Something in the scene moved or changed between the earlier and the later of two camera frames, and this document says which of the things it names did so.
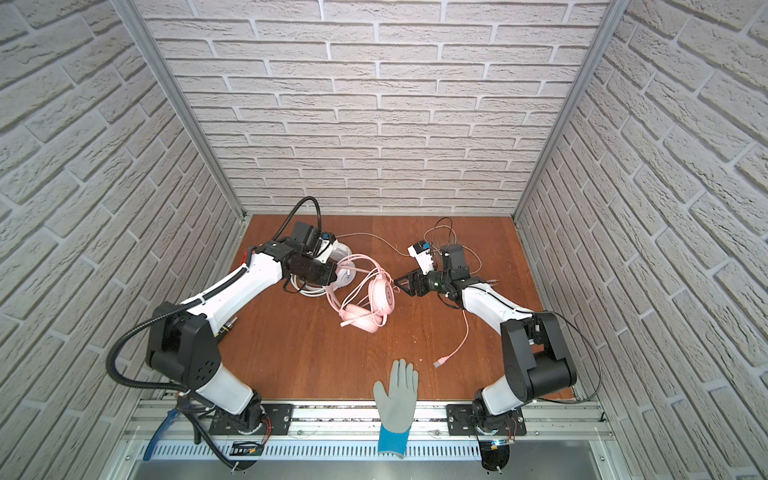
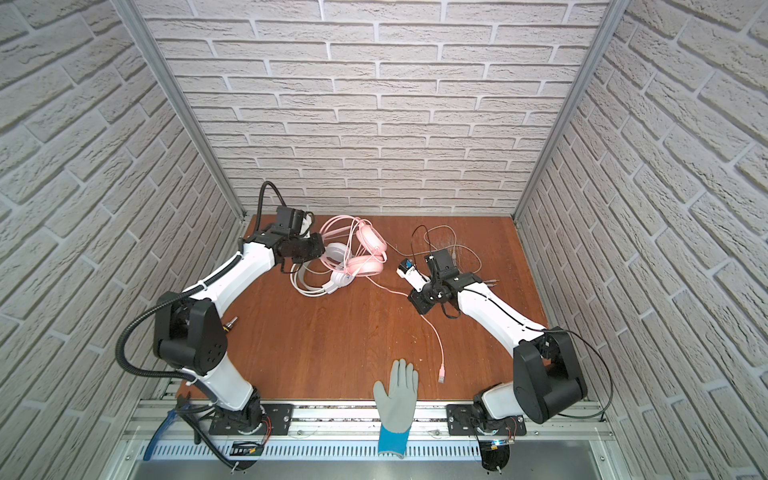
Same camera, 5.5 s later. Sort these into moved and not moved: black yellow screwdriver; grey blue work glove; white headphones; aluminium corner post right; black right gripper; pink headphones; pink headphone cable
Moved: pink headphone cable; black right gripper; pink headphones
Not moved: aluminium corner post right; grey blue work glove; white headphones; black yellow screwdriver
